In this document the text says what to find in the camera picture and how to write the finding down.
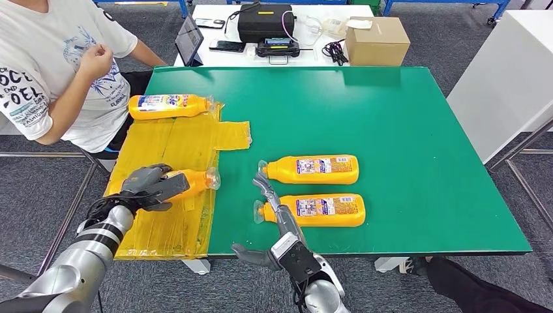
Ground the person's leg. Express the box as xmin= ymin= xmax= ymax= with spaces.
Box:
xmin=399 ymin=256 xmax=553 ymax=313

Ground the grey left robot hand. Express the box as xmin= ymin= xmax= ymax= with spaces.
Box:
xmin=120 ymin=163 xmax=191 ymax=213

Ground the black cable bundle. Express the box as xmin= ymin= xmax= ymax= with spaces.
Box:
xmin=321 ymin=39 xmax=350 ymax=67

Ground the white desk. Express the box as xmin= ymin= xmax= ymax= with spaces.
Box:
xmin=173 ymin=4 xmax=376 ymax=68

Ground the orange detergent bottle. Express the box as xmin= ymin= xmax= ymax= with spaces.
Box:
xmin=164 ymin=167 xmax=222 ymax=202
xmin=258 ymin=155 xmax=360 ymax=186
xmin=128 ymin=94 xmax=216 ymax=121
xmin=253 ymin=193 xmax=366 ymax=228

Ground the brown cardboard box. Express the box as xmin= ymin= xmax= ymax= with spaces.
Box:
xmin=344 ymin=16 xmax=411 ymax=67

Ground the white table foot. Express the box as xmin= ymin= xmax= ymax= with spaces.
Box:
xmin=374 ymin=257 xmax=405 ymax=274
xmin=181 ymin=258 xmax=212 ymax=276

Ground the black carry bag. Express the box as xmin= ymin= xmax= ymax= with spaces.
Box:
xmin=237 ymin=2 xmax=298 ymax=44

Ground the black smartphone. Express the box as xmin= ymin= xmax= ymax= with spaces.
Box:
xmin=194 ymin=18 xmax=226 ymax=30
xmin=209 ymin=39 xmax=247 ymax=53

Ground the person's right hand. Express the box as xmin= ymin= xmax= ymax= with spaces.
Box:
xmin=78 ymin=43 xmax=114 ymax=81

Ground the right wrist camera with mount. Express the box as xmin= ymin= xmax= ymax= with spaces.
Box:
xmin=269 ymin=232 xmax=323 ymax=287

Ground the dark tablet on stand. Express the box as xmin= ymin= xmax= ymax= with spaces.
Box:
xmin=174 ymin=15 xmax=205 ymax=67

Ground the clear plastic bag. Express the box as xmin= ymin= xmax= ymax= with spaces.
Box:
xmin=321 ymin=17 xmax=349 ymax=40

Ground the yellow taped cardboard mat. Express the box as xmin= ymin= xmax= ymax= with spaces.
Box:
xmin=104 ymin=101 xmax=252 ymax=261

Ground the person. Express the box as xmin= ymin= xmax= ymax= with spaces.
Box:
xmin=0 ymin=0 xmax=168 ymax=154

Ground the pink cable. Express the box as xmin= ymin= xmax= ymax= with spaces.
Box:
xmin=281 ymin=10 xmax=299 ymax=43

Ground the white table with metal legs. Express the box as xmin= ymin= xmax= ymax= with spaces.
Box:
xmin=0 ymin=112 xmax=109 ymax=286
xmin=446 ymin=9 xmax=553 ymax=230

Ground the black remote controller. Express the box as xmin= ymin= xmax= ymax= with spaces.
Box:
xmin=256 ymin=38 xmax=314 ymax=66

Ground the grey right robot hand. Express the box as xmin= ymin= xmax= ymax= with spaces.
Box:
xmin=231 ymin=172 xmax=308 ymax=272

